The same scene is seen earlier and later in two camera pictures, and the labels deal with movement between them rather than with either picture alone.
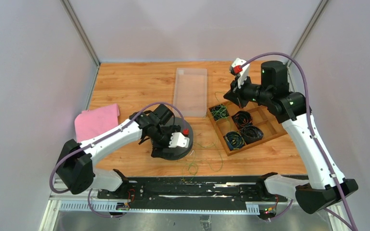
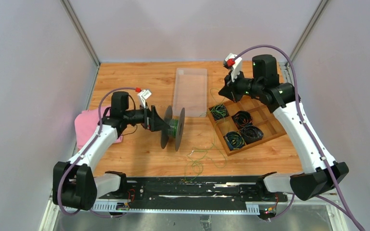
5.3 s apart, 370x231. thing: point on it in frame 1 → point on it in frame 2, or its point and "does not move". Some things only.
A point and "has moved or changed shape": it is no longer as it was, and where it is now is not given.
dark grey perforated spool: x=181 y=152 has moved or changed shape
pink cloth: x=91 y=123 does not move
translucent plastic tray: x=190 y=92 does not move
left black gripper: x=158 y=149 → x=152 y=121
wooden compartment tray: x=240 y=129 does not move
